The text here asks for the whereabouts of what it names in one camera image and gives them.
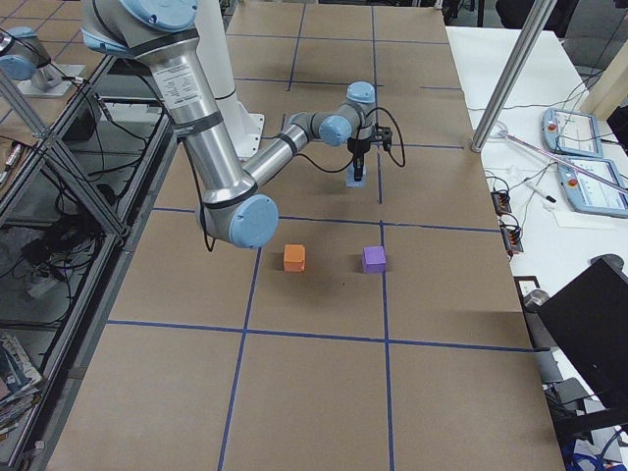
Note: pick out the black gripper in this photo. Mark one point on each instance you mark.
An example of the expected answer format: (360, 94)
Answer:
(357, 149)

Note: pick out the light blue foam block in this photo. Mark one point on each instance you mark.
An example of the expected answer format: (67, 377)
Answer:
(355, 181)

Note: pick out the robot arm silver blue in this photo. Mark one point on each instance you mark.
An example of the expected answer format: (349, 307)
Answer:
(163, 36)
(24, 59)

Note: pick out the purple foam block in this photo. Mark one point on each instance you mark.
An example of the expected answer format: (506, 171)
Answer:
(374, 259)

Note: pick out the orange foam block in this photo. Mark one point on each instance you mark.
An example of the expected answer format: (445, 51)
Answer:
(294, 258)

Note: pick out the long reach grabber stick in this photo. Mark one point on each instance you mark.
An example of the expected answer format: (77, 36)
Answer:
(504, 135)

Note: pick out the far orange terminal connector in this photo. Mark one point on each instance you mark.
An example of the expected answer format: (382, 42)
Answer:
(501, 202)

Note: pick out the orange terminal connector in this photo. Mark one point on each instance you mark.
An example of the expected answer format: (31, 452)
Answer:
(512, 239)
(501, 202)

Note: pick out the near orange terminal connector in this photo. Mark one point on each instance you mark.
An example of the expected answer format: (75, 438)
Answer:
(512, 239)

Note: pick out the black marker pen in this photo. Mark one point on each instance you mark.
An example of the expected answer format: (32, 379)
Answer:
(536, 189)

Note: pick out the far teach pendant tablet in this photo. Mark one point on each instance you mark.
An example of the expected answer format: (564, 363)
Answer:
(572, 133)

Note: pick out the teach pendant tablet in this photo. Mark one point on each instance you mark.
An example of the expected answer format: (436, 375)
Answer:
(572, 133)
(592, 186)

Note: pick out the metal cup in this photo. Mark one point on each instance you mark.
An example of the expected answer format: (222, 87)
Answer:
(534, 300)

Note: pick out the near teach pendant tablet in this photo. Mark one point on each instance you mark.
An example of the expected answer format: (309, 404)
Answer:
(592, 186)

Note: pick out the black monitor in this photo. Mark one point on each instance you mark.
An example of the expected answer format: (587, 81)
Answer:
(587, 319)

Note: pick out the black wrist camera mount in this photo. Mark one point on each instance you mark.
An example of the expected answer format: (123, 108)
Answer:
(382, 136)

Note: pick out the white camera stand pedestal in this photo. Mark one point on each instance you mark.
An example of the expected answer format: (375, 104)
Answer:
(244, 128)

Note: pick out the aluminium frame post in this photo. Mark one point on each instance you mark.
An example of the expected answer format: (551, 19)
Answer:
(524, 44)

